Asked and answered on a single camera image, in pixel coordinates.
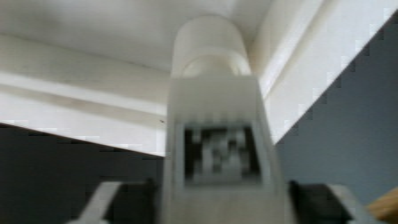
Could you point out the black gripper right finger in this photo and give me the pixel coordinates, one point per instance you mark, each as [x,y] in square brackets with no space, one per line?
[324,204]

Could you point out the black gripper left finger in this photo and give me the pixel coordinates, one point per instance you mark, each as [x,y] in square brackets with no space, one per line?
[122,204]

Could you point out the white square table top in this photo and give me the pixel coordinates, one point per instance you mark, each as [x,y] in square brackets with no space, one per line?
[86,60]

